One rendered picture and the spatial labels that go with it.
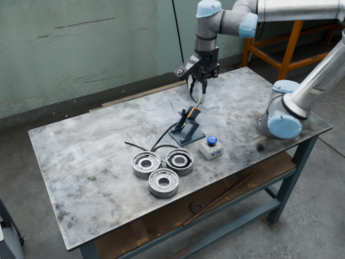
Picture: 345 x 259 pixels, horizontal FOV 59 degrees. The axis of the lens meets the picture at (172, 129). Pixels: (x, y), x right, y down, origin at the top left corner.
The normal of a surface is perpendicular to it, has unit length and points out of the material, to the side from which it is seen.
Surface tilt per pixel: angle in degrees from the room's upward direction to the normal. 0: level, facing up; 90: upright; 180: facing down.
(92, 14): 90
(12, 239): 0
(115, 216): 0
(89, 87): 90
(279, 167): 0
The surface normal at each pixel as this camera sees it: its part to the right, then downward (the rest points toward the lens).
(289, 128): -0.34, 0.70
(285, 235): 0.04, -0.75
